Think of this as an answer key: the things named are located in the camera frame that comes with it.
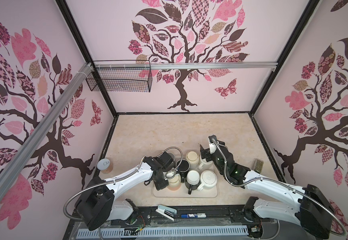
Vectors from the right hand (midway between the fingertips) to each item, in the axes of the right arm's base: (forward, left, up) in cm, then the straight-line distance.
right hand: (208, 141), depth 80 cm
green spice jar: (-7, -32, -16) cm, 36 cm away
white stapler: (-30, +23, -18) cm, 42 cm away
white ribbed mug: (-16, +1, -11) cm, 20 cm away
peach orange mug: (-18, +19, -10) cm, 28 cm away
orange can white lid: (-7, +60, -13) cm, 62 cm away
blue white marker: (-32, +10, -18) cm, 38 cm away
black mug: (-13, +15, -2) cm, 20 cm away
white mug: (-7, +1, -14) cm, 16 cm away
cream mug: (-4, +8, -11) cm, 14 cm away
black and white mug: (-18, +10, -10) cm, 23 cm away
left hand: (-17, +27, -16) cm, 36 cm away
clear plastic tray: (-20, +14, -21) cm, 32 cm away
